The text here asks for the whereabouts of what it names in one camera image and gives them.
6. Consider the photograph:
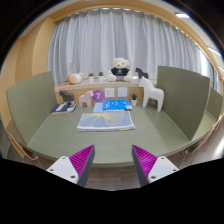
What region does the white wooden horse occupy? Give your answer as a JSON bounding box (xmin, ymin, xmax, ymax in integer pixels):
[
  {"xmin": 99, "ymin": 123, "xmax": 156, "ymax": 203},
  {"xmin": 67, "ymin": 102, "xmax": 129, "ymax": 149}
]
[{"xmin": 139, "ymin": 77, "xmax": 164, "ymax": 112}]

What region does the blue grey patterned towel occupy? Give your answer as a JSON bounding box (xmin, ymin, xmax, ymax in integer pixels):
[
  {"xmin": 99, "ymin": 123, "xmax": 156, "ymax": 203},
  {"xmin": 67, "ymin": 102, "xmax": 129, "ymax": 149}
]
[{"xmin": 77, "ymin": 111, "xmax": 135, "ymax": 131}]

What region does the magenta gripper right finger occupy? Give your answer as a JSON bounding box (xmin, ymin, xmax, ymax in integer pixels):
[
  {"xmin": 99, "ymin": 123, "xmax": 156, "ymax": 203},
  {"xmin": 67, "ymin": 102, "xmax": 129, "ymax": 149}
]
[{"xmin": 132, "ymin": 145, "xmax": 178, "ymax": 187}]

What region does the right wooden chair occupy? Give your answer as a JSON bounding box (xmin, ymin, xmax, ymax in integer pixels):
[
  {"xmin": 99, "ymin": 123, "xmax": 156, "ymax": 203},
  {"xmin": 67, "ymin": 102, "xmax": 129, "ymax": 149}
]
[{"xmin": 185, "ymin": 115, "xmax": 224, "ymax": 154}]

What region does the right white potted plant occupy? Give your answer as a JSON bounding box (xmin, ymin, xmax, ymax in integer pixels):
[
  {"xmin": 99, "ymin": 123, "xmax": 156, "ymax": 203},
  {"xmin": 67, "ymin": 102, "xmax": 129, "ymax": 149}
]
[{"xmin": 98, "ymin": 72, "xmax": 104, "ymax": 83}]

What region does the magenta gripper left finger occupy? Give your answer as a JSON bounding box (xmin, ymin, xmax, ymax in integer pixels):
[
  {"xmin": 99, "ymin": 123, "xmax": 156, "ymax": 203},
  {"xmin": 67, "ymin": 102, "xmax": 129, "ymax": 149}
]
[{"xmin": 47, "ymin": 145, "xmax": 95, "ymax": 187}]

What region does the small potted plant on table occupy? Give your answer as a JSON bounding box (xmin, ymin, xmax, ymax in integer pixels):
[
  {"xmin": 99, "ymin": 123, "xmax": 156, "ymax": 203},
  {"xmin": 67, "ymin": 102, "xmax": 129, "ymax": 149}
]
[{"xmin": 131, "ymin": 93, "xmax": 138, "ymax": 106}]

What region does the pink wooden horse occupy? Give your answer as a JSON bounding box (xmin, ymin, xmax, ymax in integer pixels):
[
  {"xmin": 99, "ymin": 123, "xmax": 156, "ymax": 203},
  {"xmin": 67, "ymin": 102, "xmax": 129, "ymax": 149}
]
[{"xmin": 79, "ymin": 90, "xmax": 94, "ymax": 107}]

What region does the dark blue book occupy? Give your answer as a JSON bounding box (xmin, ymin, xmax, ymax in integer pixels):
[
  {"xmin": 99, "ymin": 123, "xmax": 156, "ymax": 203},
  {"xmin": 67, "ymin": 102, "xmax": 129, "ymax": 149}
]
[{"xmin": 51, "ymin": 104, "xmax": 76, "ymax": 114}]

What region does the left white potted plant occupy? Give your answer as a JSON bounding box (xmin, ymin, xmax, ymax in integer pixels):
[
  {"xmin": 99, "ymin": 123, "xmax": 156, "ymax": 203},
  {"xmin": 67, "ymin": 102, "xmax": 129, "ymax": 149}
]
[{"xmin": 88, "ymin": 73, "xmax": 94, "ymax": 83}]

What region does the dark brown toy horse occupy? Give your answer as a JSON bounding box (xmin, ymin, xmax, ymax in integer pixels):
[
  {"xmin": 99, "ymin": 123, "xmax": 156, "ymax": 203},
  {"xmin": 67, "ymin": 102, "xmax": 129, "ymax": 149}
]
[{"xmin": 59, "ymin": 90, "xmax": 74, "ymax": 102}]

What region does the left wooden chair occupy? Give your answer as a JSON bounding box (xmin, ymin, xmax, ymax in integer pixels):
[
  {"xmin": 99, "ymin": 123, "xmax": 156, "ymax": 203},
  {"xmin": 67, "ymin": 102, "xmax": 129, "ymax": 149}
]
[{"xmin": 6, "ymin": 131, "xmax": 39, "ymax": 162}]

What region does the left green partition panel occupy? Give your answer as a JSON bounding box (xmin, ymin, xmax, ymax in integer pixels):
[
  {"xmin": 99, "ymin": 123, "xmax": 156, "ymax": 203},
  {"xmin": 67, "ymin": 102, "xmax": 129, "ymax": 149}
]
[{"xmin": 7, "ymin": 72, "xmax": 57, "ymax": 144}]

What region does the right white wall socket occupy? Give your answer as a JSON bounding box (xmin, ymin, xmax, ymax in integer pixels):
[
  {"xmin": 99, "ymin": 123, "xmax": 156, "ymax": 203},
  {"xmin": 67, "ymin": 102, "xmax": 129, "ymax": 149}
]
[{"xmin": 117, "ymin": 87, "xmax": 127, "ymax": 98}]

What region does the white wall socket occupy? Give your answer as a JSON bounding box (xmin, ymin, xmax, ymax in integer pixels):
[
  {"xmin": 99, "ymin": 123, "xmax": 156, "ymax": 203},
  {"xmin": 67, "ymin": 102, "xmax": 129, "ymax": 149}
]
[
  {"xmin": 105, "ymin": 88, "xmax": 115, "ymax": 98},
  {"xmin": 117, "ymin": 87, "xmax": 127, "ymax": 98}
]

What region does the orange white plush toy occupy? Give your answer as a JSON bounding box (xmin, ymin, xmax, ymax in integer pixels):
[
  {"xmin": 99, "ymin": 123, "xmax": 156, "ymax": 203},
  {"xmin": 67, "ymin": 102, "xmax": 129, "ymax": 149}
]
[{"xmin": 68, "ymin": 73, "xmax": 84, "ymax": 85}]

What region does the white grey curtain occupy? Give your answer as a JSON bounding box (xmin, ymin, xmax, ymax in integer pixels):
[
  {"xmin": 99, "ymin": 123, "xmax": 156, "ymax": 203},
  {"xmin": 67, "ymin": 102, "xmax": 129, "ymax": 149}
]
[{"xmin": 48, "ymin": 9, "xmax": 201, "ymax": 84}]

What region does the right green partition panel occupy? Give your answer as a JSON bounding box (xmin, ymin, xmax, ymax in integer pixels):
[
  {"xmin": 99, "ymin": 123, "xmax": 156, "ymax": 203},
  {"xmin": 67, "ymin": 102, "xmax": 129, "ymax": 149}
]
[{"xmin": 157, "ymin": 66, "xmax": 210, "ymax": 140}]

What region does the green partition panel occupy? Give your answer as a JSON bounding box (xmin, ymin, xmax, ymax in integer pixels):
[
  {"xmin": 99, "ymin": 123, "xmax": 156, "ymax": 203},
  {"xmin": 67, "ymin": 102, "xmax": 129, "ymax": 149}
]
[
  {"xmin": 7, "ymin": 72, "xmax": 57, "ymax": 144},
  {"xmin": 157, "ymin": 66, "xmax": 210, "ymax": 140}
]

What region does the left white wall socket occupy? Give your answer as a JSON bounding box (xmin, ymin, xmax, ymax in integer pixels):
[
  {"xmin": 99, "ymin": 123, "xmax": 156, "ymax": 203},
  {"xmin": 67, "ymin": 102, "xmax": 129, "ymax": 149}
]
[{"xmin": 105, "ymin": 88, "xmax": 115, "ymax": 98}]

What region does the white potted plant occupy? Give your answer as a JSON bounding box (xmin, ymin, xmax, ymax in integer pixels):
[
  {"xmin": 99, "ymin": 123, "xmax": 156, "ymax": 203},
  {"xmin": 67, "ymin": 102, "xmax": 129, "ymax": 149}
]
[
  {"xmin": 98, "ymin": 72, "xmax": 104, "ymax": 83},
  {"xmin": 88, "ymin": 73, "xmax": 94, "ymax": 83}
]

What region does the blue starry book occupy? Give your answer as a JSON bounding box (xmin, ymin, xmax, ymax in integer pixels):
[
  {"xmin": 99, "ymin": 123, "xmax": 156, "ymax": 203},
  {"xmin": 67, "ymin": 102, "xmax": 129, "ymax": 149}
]
[{"xmin": 103, "ymin": 100, "xmax": 132, "ymax": 110}]

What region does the purple number seven disc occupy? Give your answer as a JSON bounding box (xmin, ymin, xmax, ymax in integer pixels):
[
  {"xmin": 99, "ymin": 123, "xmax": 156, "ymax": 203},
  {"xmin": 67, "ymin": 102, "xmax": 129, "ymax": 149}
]
[{"xmin": 92, "ymin": 90, "xmax": 105, "ymax": 102}]

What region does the black horse figurine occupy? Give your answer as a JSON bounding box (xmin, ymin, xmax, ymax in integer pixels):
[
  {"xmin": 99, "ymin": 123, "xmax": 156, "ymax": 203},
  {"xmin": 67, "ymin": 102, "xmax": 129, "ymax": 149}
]
[{"xmin": 135, "ymin": 67, "xmax": 149, "ymax": 79}]

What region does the wooden chair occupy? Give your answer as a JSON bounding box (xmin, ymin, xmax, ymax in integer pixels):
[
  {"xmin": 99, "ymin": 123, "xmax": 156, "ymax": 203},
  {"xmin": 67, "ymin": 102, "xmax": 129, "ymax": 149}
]
[
  {"xmin": 185, "ymin": 115, "xmax": 224, "ymax": 154},
  {"xmin": 6, "ymin": 131, "xmax": 39, "ymax": 162}
]

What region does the white teddy bear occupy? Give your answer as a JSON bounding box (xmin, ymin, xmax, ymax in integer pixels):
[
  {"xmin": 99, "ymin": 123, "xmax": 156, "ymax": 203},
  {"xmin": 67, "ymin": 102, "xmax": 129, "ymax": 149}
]
[{"xmin": 107, "ymin": 58, "xmax": 133, "ymax": 82}]

